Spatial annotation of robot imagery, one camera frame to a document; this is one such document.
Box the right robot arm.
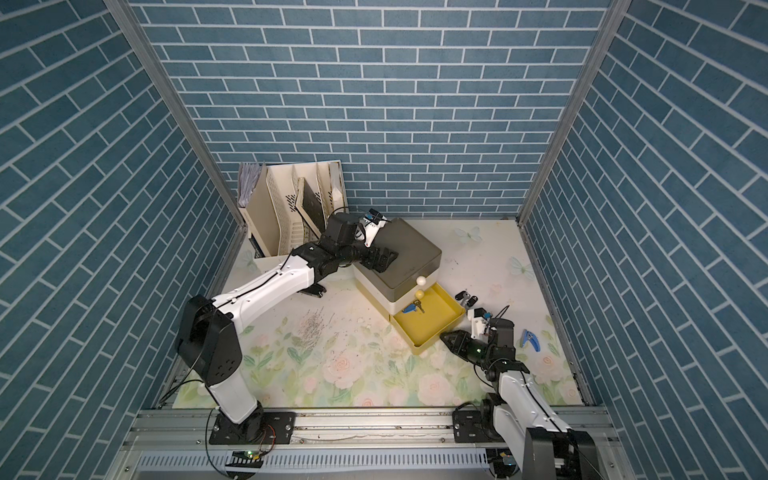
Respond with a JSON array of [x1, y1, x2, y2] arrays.
[[440, 318, 603, 479]]

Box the yellow bottom drawer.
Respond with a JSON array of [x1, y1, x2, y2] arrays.
[[389, 283, 466, 355]]

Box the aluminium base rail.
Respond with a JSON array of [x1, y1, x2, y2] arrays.
[[107, 406, 637, 480]]

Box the blue key fob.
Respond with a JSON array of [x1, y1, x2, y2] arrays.
[[520, 329, 541, 353]]

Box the purple papers in organizer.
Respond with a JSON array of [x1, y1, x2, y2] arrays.
[[237, 162, 263, 208]]

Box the grey three-drawer cabinet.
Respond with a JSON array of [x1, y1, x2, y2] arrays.
[[353, 218, 442, 317]]

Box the white file organizer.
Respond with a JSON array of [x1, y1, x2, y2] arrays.
[[238, 160, 348, 257]]

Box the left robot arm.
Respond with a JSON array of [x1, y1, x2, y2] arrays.
[[176, 209, 398, 445]]

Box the floral table mat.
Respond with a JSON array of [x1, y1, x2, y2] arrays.
[[239, 219, 582, 408]]

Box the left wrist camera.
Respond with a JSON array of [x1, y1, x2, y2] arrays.
[[361, 209, 390, 247]]

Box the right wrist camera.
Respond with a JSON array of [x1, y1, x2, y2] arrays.
[[467, 307, 492, 342]]

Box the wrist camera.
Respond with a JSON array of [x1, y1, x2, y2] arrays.
[[361, 209, 390, 247], [467, 307, 492, 342]]

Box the blue tag key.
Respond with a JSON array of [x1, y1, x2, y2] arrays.
[[402, 299, 424, 314]]

